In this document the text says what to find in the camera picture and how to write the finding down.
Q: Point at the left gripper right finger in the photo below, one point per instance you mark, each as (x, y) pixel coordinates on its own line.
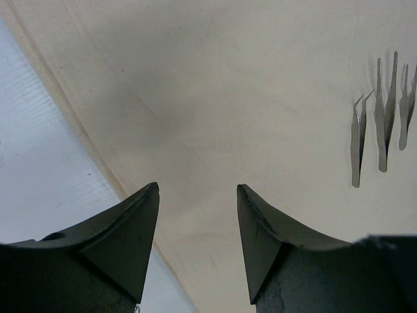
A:
(293, 268)

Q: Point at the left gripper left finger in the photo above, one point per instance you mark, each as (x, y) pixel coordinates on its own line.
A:
(98, 265)

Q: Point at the curved metal tweezers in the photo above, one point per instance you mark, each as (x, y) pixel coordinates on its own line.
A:
(358, 133)

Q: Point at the long straight metal forceps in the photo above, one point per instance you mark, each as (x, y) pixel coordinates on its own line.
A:
(384, 114)

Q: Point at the beige surgical wrap cloth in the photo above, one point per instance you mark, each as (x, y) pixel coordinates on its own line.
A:
(201, 96)

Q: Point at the short metal tweezers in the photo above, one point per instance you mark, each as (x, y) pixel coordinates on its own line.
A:
(406, 107)

